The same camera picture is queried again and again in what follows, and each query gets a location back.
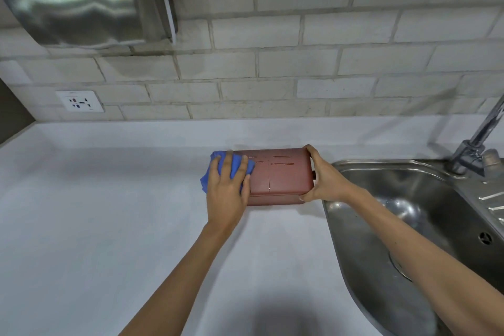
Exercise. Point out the person's left little finger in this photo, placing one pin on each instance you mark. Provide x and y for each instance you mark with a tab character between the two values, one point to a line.
246	188

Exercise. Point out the reddish brown plastic box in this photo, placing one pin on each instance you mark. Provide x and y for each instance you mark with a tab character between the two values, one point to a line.
275	178

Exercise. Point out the white wall power socket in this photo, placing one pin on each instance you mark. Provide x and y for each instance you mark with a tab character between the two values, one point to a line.
79	101

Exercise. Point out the chrome sink faucet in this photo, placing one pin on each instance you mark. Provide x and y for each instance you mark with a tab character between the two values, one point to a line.
474	142

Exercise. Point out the person's left middle finger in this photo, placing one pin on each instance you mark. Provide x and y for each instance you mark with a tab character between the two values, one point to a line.
227	168

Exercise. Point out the person's left forearm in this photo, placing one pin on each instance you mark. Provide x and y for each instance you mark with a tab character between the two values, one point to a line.
173	284

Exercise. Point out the person's left hand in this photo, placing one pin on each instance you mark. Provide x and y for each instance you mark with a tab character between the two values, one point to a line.
225	198

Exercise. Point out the blue cleaning cloth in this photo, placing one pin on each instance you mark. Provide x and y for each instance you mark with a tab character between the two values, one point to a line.
232	168

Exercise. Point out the person's right thumb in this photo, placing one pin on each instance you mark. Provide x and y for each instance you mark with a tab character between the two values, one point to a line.
306	195

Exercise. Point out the stainless steel sink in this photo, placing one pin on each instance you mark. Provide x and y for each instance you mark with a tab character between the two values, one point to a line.
405	241

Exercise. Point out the person's right hand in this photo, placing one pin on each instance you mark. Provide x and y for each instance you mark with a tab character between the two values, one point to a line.
327	182

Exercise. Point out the person's right forearm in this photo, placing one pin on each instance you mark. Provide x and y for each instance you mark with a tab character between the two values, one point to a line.
425	261

